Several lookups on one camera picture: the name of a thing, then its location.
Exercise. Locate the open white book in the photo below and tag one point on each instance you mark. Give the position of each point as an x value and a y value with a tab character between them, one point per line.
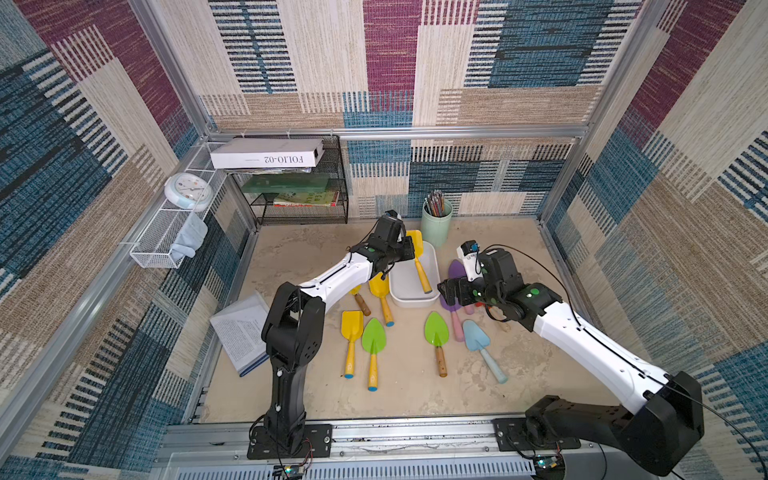
239	329

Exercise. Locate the green trowel yellow handle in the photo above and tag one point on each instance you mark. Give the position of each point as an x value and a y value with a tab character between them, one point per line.
373	341

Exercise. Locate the green trowel wooden handle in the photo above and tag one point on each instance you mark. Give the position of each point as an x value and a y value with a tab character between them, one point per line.
436	333

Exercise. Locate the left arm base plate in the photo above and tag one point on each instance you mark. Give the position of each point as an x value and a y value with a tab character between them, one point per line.
312	441

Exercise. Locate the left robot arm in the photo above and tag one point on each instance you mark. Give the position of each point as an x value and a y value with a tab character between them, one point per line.
294	325

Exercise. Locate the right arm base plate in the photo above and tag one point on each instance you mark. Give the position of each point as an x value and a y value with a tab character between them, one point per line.
513	433

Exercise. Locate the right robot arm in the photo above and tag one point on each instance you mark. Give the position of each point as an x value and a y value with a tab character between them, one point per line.
659	417

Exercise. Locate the yellow scoop yellow handle upper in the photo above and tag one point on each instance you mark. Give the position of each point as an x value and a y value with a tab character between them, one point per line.
379	287

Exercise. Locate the coloured pencils bundle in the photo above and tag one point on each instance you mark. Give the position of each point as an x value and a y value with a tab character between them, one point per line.
435	204

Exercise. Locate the white wire basket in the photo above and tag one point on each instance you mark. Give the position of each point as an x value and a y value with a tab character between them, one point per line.
151	249

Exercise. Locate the yellow scoop yellow handle lower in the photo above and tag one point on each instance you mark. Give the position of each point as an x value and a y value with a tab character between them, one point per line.
351	329

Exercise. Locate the light blue trowel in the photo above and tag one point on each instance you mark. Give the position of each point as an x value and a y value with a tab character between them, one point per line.
477	340

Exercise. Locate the yellow scoop brown wooden handle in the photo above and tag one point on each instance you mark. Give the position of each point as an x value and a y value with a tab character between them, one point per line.
360	301

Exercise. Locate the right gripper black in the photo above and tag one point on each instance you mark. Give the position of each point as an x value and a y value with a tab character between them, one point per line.
455	291

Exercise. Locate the white folio box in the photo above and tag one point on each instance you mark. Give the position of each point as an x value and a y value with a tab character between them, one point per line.
251	153

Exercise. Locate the white round clock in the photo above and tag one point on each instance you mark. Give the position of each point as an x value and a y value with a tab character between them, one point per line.
188	192

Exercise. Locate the purple trowel pink handle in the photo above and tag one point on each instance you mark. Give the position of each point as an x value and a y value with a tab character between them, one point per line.
457	270
452	306

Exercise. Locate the mint green pencil cup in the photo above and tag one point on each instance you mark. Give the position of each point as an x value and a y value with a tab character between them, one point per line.
435	229

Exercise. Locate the colourful book on shelf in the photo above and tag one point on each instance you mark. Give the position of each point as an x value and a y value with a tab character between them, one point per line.
307	199

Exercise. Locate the white plastic storage box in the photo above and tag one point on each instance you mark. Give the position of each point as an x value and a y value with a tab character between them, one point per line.
405	285

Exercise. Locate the light blue cloth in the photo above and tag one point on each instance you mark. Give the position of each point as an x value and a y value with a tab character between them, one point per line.
189	238

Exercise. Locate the green book on shelf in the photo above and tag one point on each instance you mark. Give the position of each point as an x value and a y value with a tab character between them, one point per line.
286	183

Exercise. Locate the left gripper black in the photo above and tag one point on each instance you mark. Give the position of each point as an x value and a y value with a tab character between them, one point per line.
407	244

